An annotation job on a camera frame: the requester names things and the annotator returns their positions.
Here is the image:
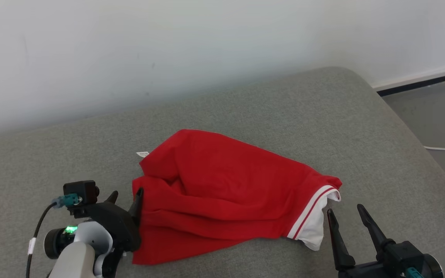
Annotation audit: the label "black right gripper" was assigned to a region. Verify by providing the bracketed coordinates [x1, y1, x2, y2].
[326, 203, 444, 278]

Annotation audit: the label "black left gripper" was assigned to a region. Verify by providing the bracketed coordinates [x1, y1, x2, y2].
[68, 187, 144, 278]

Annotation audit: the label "red shorts with white stripes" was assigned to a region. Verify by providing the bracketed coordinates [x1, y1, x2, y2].
[131, 129, 342, 265]

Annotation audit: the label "black white baseboard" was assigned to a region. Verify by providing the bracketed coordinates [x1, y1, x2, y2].
[376, 69, 445, 97]

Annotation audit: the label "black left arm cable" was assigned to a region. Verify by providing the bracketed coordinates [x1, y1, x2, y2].
[25, 201, 59, 278]

